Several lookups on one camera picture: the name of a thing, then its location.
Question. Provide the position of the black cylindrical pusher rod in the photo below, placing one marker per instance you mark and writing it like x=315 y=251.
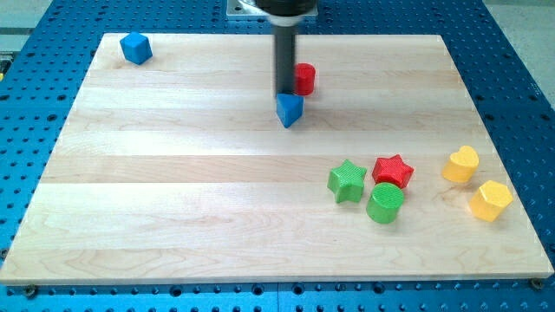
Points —
x=284 y=58

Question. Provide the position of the blue triangle block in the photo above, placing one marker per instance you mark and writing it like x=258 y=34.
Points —
x=290 y=108

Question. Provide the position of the blue cube block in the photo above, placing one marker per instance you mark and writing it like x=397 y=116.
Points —
x=136 y=48

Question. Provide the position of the red cylinder block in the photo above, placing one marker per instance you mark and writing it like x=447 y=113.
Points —
x=305 y=75

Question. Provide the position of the silver mounting plate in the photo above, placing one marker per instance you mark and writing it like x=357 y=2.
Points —
x=236 y=9

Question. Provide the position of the green star block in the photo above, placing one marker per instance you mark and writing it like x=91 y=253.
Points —
x=347 y=182

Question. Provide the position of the wooden board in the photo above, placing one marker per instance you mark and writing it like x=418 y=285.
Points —
x=179 y=171

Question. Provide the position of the red star block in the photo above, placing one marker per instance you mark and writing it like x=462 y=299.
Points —
x=392 y=170

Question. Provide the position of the green cylinder block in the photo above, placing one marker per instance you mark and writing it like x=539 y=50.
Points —
x=385 y=201

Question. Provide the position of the yellow heart block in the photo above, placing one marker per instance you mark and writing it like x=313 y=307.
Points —
x=461 y=165

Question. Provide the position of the yellow hexagon block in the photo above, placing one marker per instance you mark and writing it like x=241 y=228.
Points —
x=490 y=200

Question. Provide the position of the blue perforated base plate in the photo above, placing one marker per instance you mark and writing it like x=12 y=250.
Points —
x=504 y=50

